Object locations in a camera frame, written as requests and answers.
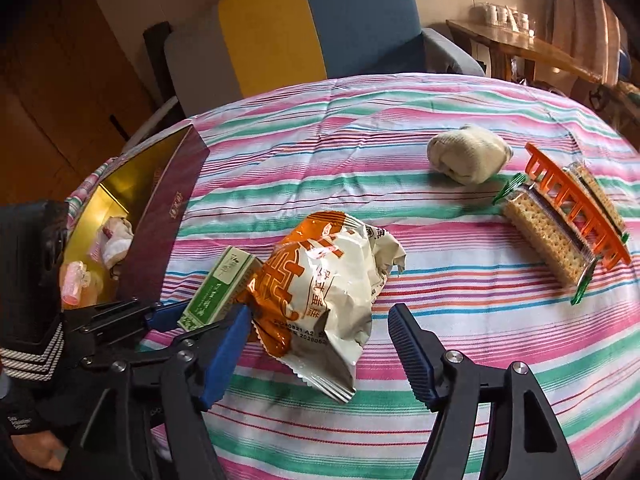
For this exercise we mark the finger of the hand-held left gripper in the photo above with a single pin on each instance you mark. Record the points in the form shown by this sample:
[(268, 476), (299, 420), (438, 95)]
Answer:
[(117, 352), (167, 316)]

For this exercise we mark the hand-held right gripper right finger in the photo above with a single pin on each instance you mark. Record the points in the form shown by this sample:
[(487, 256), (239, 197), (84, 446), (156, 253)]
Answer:
[(410, 355)]

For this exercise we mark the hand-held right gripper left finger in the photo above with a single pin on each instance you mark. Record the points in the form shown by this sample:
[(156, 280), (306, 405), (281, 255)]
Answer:
[(225, 360)]

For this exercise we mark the small green and white box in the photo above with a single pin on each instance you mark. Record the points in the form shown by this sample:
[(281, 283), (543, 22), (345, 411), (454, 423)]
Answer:
[(215, 285)]

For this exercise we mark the maroon box with gold inside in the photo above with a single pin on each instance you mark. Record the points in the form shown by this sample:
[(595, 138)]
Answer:
[(160, 220)]

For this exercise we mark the orange and white snack bag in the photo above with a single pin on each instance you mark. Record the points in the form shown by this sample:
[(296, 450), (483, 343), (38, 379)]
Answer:
[(330, 285)]

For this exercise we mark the person's left forearm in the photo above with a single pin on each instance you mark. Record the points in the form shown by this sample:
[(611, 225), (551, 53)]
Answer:
[(32, 355)]

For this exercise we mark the person's left hand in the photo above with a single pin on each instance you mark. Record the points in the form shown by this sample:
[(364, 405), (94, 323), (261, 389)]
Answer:
[(40, 452)]

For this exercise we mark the pink plastic packet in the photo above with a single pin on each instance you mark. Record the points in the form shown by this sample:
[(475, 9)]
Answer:
[(75, 280)]

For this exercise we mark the white and pink wrapper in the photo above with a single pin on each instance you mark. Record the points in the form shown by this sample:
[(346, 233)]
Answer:
[(117, 240)]

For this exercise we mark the striped tablecloth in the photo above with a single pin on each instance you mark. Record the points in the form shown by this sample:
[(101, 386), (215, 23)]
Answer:
[(450, 270)]

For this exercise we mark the cracker packet with green ends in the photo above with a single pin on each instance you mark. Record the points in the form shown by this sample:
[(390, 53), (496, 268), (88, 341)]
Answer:
[(602, 200), (540, 230)]

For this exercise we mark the rolled beige sock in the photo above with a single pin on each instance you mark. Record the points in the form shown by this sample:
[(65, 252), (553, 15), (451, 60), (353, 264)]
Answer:
[(467, 155)]

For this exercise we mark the orange hair claw clip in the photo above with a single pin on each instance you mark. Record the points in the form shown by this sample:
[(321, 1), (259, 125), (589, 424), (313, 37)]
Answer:
[(537, 157)]

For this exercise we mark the wooden side table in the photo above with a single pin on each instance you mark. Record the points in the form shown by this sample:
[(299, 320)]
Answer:
[(540, 50)]

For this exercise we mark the blue yellow grey armchair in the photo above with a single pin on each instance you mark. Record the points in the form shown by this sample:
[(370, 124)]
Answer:
[(360, 25)]

